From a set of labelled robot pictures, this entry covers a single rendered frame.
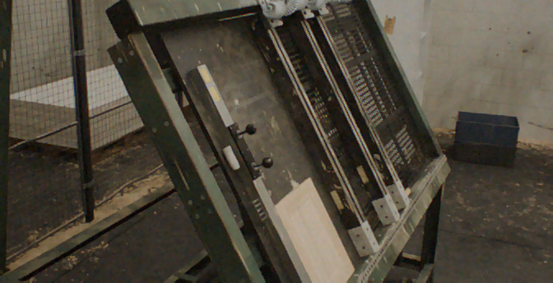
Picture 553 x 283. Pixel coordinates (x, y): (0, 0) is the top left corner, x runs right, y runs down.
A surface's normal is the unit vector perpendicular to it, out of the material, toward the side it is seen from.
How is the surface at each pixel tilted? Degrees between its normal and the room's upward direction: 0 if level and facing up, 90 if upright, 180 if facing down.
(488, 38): 90
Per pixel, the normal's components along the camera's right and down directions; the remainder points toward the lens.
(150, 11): 0.79, -0.36
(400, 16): -0.37, 0.26
